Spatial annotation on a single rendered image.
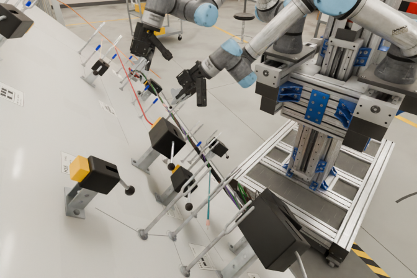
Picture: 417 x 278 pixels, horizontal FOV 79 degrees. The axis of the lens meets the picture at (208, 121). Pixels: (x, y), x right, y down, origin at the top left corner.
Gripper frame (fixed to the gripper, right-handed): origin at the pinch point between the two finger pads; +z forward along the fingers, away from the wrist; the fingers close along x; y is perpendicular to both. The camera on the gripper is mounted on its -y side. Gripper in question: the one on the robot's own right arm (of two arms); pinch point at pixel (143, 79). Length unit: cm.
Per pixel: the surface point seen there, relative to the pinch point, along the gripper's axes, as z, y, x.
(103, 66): -6.5, 14.7, 26.2
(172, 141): -3, 0, 57
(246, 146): 59, -124, -92
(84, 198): 0, 13, 73
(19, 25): -14, 28, 48
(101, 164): -5, 12, 72
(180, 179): 2, -2, 63
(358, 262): 71, -151, 27
